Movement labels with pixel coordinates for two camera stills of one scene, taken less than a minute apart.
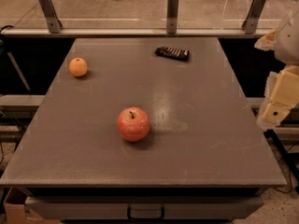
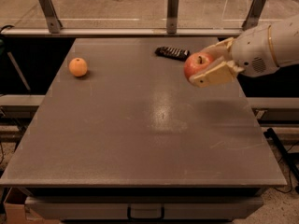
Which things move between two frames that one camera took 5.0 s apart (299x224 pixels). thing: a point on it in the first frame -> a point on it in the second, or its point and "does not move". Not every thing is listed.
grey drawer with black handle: (146, 207) does not move
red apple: (133, 124) -> (194, 62)
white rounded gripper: (288, 44) -> (251, 51)
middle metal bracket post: (173, 2) does not move
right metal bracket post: (257, 6) does not move
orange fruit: (78, 67) does not move
